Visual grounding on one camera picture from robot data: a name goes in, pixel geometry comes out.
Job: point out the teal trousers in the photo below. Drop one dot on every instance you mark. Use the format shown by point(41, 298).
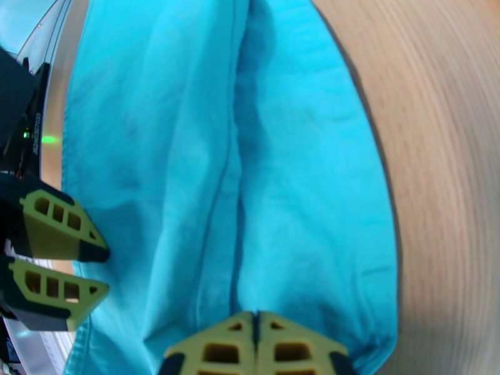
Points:
point(195, 151)

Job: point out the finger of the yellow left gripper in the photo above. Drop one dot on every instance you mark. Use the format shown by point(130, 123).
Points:
point(47, 303)
point(54, 237)

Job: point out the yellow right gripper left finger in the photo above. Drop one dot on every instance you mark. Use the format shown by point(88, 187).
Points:
point(218, 354)

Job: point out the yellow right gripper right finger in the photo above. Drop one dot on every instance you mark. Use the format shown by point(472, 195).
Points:
point(297, 354)

